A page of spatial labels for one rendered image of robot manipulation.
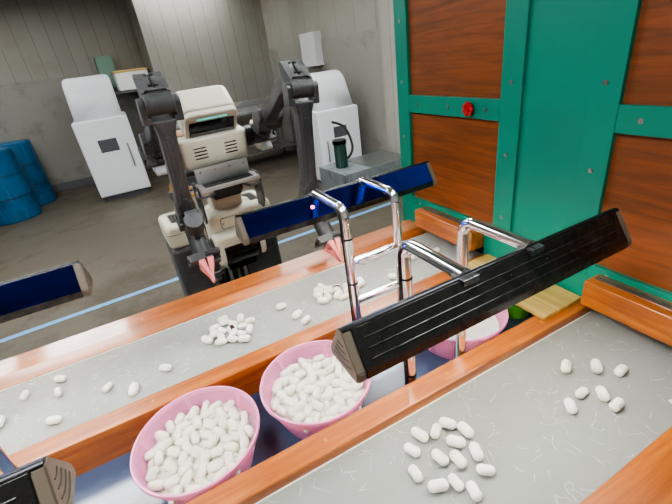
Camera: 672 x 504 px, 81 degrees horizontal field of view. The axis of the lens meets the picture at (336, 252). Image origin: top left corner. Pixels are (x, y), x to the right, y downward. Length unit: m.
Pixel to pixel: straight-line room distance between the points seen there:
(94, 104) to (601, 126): 5.75
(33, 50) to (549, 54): 7.09
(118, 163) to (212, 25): 2.57
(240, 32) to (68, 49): 2.51
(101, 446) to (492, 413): 0.87
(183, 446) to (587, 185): 1.12
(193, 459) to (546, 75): 1.21
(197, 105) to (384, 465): 1.33
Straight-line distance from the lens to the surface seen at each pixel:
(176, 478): 0.95
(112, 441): 1.12
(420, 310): 0.60
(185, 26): 7.01
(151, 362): 1.26
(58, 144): 7.63
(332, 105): 4.75
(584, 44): 1.14
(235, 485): 0.86
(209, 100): 1.66
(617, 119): 1.10
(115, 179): 6.16
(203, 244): 1.33
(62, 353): 1.44
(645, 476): 0.91
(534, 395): 1.00
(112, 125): 6.07
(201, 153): 1.70
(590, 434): 0.96
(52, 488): 0.56
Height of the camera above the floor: 1.45
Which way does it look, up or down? 27 degrees down
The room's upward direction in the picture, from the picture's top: 8 degrees counter-clockwise
